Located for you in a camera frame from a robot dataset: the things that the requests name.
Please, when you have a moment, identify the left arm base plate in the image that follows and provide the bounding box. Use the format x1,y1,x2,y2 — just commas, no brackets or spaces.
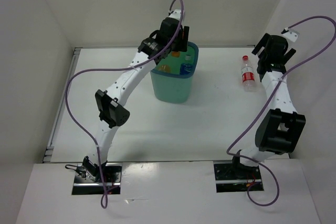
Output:
71,163,123,196

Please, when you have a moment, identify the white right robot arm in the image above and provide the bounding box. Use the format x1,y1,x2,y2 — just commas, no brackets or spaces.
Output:
230,29,306,179

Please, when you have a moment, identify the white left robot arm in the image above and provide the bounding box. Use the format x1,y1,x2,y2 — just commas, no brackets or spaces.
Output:
82,16,189,182

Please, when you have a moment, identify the red label clear bottle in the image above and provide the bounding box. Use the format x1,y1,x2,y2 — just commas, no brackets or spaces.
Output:
241,55,256,92

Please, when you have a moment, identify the orange juice bottle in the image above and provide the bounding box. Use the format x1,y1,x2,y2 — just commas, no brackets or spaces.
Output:
171,30,184,58
158,65,171,73

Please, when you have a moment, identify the green plastic bin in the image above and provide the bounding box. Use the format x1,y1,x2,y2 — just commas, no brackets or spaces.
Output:
150,42,199,103

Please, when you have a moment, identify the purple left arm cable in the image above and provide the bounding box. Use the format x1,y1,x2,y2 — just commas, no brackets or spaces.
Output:
65,0,184,209

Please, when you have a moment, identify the blue label water bottle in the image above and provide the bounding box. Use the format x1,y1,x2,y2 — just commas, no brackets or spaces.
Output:
180,55,193,75

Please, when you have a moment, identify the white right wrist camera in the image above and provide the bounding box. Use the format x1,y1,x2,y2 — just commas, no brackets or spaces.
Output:
281,27,300,43

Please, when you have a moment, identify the aluminium table edge rail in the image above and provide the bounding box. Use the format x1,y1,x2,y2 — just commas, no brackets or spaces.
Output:
42,47,82,163

